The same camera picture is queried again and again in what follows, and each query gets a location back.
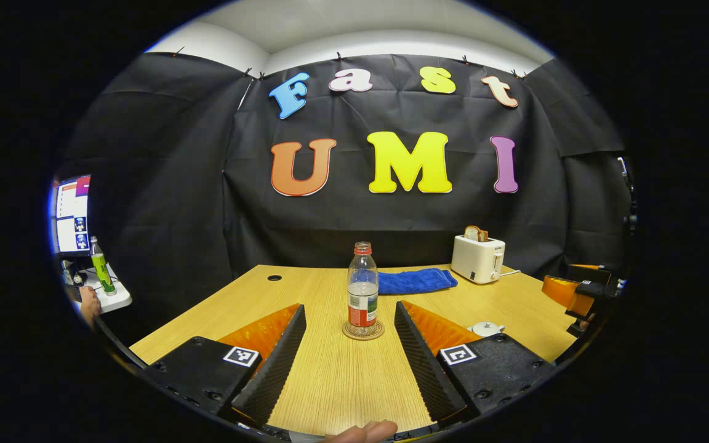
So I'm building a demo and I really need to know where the green bottle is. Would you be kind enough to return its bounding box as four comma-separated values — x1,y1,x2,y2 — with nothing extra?
90,236,117,296

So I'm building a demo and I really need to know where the computer monitor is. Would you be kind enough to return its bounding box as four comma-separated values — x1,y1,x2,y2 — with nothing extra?
53,175,92,257

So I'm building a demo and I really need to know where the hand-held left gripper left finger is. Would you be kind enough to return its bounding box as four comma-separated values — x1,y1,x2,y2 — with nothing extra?
145,303,307,428

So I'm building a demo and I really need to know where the black backdrop cloth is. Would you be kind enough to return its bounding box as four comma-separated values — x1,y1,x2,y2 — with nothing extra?
53,52,632,327

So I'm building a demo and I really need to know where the white toaster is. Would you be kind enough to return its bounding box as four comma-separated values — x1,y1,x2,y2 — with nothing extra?
451,235,507,285

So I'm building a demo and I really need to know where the dark metal stand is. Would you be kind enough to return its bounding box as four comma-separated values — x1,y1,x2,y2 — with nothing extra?
616,156,638,234

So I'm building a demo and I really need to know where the white side table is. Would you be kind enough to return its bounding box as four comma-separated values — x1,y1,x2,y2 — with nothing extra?
62,261,133,314

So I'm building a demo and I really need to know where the round wooden coaster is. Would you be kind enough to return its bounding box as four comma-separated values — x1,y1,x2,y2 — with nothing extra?
342,319,385,341

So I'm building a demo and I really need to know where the clear plastic water bottle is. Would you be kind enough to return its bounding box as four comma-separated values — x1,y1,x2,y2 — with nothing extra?
346,241,380,337

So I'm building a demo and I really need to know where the blue towel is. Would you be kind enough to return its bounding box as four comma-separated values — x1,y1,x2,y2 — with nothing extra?
378,268,459,295

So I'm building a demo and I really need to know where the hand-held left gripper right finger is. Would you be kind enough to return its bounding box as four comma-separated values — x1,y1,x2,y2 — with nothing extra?
394,300,557,429

